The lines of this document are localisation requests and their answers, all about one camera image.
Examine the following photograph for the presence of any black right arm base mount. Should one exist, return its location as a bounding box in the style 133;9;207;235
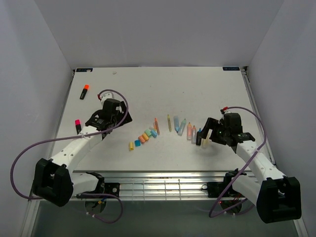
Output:
202;170;254;198

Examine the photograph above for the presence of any pastel green highlighter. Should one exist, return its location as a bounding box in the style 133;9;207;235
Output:
178;119;186;136

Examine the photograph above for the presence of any pastel orange cap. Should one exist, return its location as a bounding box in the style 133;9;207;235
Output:
142;133;149;141

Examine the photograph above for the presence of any yellow cap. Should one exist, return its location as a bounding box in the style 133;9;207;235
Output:
128;142;134;151

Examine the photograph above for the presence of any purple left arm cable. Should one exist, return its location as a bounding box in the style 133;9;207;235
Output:
10;89;129;224

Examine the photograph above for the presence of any orange-capped clear highlighter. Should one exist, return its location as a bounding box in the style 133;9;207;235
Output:
191;126;197;144

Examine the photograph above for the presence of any bright blue cap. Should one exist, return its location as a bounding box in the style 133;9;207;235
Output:
134;140;141;147

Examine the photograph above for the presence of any blue label sticker left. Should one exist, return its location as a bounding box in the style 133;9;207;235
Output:
76;68;93;73

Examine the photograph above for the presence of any blue label sticker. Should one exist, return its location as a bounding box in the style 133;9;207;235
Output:
76;68;93;73
222;67;240;71

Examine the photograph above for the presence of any aluminium table rail frame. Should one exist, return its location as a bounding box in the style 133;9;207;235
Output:
28;170;297;202

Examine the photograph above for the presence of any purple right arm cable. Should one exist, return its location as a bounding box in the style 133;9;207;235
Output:
209;106;269;218

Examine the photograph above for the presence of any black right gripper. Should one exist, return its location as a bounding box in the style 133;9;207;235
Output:
198;118;230;145

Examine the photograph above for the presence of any pastel blue cap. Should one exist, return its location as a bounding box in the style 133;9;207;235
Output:
150;129;157;138

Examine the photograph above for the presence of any black pink-capped highlighter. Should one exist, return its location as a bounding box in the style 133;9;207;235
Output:
75;119;82;134

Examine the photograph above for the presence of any pale yellow highlighter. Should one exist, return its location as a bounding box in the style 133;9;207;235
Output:
201;135;210;149

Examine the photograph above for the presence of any pastel orange highlighter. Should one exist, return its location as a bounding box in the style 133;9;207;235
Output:
187;123;192;141

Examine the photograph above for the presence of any blue label sticker right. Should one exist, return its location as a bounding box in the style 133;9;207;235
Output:
222;67;240;71

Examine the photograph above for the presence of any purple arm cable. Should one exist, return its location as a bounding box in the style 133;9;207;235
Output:
10;89;129;224
209;106;269;218

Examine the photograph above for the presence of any black blue-capped highlighter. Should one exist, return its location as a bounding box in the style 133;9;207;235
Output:
196;128;202;146

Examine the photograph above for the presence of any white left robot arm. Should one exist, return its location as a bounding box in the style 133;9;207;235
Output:
32;98;132;207

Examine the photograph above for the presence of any black orange-capped highlighter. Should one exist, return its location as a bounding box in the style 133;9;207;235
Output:
79;84;89;100

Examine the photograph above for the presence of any thin orange pen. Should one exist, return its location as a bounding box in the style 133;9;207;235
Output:
155;118;160;135

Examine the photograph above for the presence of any pastel green cap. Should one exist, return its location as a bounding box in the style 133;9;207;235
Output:
145;129;152;138

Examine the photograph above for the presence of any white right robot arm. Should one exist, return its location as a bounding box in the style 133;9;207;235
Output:
197;112;302;223

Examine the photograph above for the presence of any thin yellow highlighter pen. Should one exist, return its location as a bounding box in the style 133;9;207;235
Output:
167;115;172;132

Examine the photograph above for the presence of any pastel blue highlighter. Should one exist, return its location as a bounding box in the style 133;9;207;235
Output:
173;116;180;133

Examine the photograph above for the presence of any coral orange cap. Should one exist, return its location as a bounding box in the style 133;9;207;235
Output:
138;136;146;144

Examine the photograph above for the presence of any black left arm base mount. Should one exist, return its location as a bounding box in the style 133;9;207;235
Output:
76;182;120;199

